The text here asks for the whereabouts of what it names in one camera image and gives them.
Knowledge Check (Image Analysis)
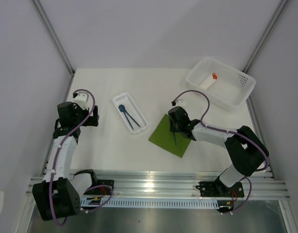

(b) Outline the white slotted cable duct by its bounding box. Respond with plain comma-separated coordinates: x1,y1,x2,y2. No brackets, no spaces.
78,198,220,209

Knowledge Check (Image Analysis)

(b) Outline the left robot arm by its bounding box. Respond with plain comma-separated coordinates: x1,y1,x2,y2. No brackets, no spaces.
32,101,99,221

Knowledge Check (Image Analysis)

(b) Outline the large white perforated basket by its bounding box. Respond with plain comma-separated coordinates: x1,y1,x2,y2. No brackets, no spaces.
186,57,256,111

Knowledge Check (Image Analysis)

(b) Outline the purple cable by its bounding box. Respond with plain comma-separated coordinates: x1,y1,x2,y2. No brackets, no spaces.
49,88,114,226
171,90,270,216

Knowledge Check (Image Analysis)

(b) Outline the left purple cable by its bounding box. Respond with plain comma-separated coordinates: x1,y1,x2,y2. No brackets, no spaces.
49,88,114,226

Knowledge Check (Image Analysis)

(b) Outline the aluminium frame post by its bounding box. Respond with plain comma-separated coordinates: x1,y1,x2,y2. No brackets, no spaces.
30,0,75,76
243,0,292,73

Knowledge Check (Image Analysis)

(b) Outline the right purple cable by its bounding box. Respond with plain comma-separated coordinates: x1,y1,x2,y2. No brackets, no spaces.
171,90,270,216

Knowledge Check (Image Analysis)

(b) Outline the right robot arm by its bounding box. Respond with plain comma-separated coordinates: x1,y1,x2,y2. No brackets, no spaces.
168,106,269,197

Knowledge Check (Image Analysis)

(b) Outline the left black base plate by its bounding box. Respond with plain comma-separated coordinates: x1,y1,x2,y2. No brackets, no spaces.
84,180,115,196

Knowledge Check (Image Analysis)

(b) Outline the white slotted cutlery tray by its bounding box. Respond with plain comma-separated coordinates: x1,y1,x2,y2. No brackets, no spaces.
112,92,148,134

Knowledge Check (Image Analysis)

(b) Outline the white roll with orange cap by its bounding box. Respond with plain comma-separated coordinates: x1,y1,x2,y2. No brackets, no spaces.
200,73,217,90

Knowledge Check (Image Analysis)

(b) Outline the dark blue plastic knife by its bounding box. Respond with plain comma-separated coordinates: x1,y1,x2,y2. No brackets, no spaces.
173,132,177,146

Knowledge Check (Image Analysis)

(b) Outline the green paper napkin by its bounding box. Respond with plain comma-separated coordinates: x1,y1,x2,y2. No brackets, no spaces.
149,114,191,158

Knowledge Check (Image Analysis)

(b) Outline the right aluminium frame post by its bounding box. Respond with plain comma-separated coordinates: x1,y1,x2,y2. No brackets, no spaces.
243,0,292,73

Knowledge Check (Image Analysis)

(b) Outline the aluminium mounting rail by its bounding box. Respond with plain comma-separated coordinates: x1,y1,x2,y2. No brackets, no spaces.
25,169,292,201

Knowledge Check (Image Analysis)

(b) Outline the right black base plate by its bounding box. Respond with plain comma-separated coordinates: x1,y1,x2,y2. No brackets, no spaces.
196,181,244,198

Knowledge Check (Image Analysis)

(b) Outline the left aluminium frame post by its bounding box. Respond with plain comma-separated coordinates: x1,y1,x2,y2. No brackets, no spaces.
30,0,75,76

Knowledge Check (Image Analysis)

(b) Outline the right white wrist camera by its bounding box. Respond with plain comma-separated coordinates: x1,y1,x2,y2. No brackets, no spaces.
175,100,186,109

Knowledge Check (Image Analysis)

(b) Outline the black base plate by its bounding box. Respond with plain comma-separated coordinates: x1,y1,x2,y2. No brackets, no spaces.
84,180,115,196
196,181,244,198

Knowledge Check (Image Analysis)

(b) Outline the dark blue plastic spoon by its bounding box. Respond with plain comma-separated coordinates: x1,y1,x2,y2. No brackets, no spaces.
118,104,133,130

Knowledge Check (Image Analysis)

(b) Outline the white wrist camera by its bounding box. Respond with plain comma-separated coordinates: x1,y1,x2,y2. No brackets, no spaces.
175,100,186,109
73,92,89,110

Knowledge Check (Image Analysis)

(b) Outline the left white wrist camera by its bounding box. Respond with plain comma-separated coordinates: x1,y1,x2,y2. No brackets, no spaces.
73,92,89,110

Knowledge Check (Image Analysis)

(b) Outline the dark blue plastic fork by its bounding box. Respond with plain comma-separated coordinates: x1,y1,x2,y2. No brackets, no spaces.
123,110,141,129

